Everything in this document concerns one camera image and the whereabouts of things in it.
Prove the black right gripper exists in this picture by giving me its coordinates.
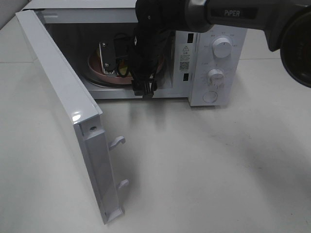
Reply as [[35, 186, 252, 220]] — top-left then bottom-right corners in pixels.
[[99, 33, 134, 75]]

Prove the pink plate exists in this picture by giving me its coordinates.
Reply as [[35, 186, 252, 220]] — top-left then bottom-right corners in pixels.
[[87, 48, 166, 86]]

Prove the sandwich with white bread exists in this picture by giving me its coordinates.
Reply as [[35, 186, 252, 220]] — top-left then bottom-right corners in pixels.
[[97, 47, 132, 78]]

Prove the white microwave door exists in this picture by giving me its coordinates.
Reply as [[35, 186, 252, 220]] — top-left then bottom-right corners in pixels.
[[16, 10, 125, 223]]

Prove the white timer knob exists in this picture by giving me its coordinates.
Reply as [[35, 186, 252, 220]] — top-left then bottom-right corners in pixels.
[[207, 68, 225, 86]]

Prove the round white door release button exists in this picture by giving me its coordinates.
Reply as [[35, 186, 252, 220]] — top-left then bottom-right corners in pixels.
[[203, 91, 218, 103]]

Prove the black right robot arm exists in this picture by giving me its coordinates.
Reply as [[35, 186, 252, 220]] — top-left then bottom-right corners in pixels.
[[127, 0, 311, 95]]

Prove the white warning label sticker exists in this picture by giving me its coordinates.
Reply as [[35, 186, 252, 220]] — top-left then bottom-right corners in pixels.
[[178, 43, 195, 72]]

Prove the white microwave oven body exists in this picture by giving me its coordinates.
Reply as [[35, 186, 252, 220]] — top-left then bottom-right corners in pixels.
[[17, 0, 246, 106]]

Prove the upper white power knob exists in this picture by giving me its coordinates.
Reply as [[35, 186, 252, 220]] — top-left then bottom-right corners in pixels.
[[212, 37, 232, 58]]

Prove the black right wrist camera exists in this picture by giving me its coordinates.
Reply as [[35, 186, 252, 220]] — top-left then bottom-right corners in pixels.
[[132, 79, 157, 100]]

